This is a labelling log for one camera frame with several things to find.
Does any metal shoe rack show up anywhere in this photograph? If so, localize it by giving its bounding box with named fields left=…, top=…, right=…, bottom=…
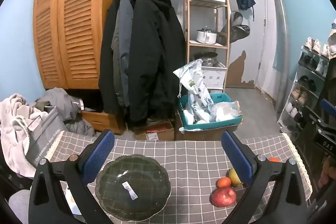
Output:
left=277, top=46, right=332, bottom=141

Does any grey checkered tablecloth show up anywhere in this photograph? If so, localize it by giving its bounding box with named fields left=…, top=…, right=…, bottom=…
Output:
left=16, top=131, right=313, bottom=224

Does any wooden drawer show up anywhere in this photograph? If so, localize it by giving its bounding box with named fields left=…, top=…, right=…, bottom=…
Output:
left=81, top=108, right=127, bottom=135

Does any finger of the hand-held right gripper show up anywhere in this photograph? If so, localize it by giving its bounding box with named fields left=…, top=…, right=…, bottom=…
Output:
left=320, top=98, right=336, bottom=117
left=304, top=109, right=336, bottom=134

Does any person's right hand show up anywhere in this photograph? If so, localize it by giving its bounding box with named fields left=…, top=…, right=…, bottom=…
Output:
left=316, top=155, right=336, bottom=189

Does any steel pot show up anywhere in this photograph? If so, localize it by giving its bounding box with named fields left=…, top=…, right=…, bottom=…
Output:
left=194, top=52, right=218, bottom=67

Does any wooden louvered wardrobe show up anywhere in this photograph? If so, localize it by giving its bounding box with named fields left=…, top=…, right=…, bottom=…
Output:
left=33, top=0, right=120, bottom=90

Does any printed white rice bag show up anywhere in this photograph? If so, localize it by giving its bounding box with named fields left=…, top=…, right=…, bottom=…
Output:
left=173, top=59, right=216, bottom=122

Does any clear plastic bag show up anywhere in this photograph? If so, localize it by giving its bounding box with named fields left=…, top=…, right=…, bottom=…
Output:
left=210, top=101, right=241, bottom=122

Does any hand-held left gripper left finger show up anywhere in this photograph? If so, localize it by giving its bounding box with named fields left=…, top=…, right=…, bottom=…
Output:
left=28, top=130, right=115, bottom=224

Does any red apple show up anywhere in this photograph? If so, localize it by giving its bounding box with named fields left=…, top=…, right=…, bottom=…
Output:
left=211, top=187, right=237, bottom=207

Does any dark glass scalloped plate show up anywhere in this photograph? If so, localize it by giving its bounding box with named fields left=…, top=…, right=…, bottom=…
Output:
left=95, top=154, right=172, bottom=222

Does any white lace cloth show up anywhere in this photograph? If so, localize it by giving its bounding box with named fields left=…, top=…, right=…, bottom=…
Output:
left=327, top=18, right=336, bottom=59

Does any white plastic crate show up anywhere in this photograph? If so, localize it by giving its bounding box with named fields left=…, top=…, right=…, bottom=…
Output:
left=201, top=63, right=228, bottom=90

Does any grey printed tote bag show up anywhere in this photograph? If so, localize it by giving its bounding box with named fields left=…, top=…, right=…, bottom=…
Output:
left=25, top=106, right=69, bottom=169

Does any grey vertical pipe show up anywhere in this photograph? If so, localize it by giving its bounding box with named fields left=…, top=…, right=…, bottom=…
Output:
left=268, top=0, right=289, bottom=112

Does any flat cardboard box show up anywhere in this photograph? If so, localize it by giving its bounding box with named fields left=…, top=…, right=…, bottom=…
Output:
left=134, top=120, right=175, bottom=141

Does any dark cloth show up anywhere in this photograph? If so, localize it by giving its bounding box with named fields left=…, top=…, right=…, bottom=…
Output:
left=318, top=55, right=336, bottom=109

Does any olive green hanging bag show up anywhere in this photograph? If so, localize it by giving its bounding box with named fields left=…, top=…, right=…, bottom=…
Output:
left=218, top=11, right=251, bottom=46

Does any white door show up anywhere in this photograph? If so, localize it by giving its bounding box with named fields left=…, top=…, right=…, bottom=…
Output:
left=230, top=0, right=268, bottom=88

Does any shoe rack with shoes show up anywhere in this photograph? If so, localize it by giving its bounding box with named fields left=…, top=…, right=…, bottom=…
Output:
left=285, top=36, right=330, bottom=130

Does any black hooded coat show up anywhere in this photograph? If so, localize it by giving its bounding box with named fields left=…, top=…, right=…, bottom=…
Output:
left=127, top=0, right=187, bottom=125

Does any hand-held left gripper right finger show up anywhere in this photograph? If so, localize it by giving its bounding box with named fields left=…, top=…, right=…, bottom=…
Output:
left=221, top=130, right=308, bottom=224

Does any white pot with lid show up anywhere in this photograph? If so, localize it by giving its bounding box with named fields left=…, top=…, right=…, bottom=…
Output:
left=196, top=27, right=218, bottom=44

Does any wooden shelf rack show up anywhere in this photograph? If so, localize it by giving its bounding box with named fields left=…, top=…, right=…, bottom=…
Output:
left=186, top=0, right=231, bottom=93

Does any yellow-green pear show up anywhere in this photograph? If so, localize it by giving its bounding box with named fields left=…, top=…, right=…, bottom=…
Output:
left=228, top=168, right=243, bottom=187

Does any grey jacket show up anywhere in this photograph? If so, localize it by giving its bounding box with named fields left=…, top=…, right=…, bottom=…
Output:
left=112, top=0, right=134, bottom=107

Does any teal plastic basket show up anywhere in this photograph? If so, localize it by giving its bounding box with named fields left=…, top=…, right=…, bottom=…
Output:
left=178, top=93, right=243, bottom=133

